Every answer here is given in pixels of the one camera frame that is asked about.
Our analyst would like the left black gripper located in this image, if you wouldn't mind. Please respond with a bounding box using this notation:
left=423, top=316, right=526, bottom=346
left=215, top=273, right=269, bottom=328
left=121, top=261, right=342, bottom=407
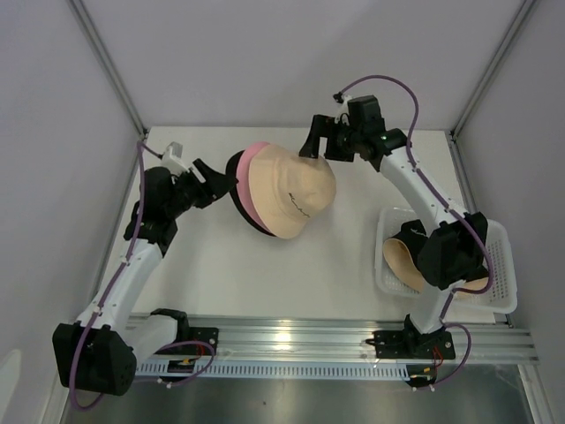
left=166, top=159, right=238, bottom=218

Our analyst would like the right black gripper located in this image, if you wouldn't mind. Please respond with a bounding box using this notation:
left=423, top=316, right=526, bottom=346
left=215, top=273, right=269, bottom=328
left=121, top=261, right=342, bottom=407
left=299, top=115, right=363, bottom=163

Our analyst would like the black smiley bucket hat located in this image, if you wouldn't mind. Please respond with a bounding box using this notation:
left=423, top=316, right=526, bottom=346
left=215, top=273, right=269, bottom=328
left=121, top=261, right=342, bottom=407
left=225, top=150, right=275, bottom=238

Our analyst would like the beige bucket hat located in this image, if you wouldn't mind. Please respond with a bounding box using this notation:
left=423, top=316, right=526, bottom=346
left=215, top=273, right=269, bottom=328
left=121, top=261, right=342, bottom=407
left=248, top=144, right=336, bottom=239

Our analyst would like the black and beige hat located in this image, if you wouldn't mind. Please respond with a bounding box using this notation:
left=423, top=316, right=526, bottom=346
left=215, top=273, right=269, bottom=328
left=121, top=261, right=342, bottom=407
left=382, top=218, right=489, bottom=292

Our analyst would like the pink bucket hat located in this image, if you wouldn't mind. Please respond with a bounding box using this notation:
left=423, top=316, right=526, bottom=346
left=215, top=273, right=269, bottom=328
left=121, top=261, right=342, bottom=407
left=236, top=141, right=275, bottom=238

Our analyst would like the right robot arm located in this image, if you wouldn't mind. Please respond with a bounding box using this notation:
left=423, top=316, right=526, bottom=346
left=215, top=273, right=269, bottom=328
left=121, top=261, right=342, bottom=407
left=299, top=93, right=493, bottom=360

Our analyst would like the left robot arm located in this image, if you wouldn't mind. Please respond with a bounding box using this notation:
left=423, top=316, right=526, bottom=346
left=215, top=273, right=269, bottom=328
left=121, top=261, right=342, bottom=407
left=52, top=159, right=237, bottom=396

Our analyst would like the white plastic basket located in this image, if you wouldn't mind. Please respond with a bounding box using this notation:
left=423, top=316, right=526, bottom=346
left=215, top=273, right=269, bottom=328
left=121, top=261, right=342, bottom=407
left=374, top=208, right=517, bottom=314

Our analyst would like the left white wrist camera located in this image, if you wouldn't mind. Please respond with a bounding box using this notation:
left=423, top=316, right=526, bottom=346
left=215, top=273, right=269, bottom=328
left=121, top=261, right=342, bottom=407
left=161, top=141, right=191, bottom=177

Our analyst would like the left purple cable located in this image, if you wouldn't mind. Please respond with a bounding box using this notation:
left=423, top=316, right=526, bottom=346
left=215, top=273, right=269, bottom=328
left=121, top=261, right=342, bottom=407
left=69, top=141, right=167, bottom=410

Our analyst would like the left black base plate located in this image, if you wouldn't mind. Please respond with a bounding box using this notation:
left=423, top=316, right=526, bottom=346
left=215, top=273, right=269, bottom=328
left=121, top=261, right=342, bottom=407
left=187, top=327, right=220, bottom=355

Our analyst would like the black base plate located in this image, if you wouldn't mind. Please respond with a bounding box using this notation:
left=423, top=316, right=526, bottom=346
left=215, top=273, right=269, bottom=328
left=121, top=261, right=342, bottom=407
left=365, top=329, right=456, bottom=360
left=187, top=327, right=220, bottom=355

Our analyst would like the aluminium mounting rail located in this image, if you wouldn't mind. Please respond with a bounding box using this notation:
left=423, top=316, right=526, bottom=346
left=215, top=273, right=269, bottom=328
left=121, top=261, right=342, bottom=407
left=188, top=315, right=539, bottom=365

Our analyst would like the white slotted cable duct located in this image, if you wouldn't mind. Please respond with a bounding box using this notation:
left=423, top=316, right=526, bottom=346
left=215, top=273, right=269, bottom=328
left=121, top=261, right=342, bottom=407
left=135, top=359, right=433, bottom=382

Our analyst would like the left aluminium frame post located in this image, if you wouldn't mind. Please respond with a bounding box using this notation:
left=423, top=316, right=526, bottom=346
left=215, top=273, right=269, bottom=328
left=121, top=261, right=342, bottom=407
left=66, top=0, right=148, bottom=140

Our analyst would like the aluminium frame post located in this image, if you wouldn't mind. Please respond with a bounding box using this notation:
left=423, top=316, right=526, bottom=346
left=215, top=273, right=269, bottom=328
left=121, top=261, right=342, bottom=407
left=449, top=0, right=539, bottom=141
left=66, top=0, right=148, bottom=140

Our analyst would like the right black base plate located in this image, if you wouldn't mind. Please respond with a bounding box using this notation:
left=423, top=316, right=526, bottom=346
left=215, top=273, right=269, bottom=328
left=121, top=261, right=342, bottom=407
left=365, top=329, right=456, bottom=360

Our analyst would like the right aluminium frame post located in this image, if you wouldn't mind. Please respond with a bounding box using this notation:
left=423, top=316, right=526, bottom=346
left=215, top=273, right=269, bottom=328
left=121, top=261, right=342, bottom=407
left=449, top=0, right=539, bottom=141

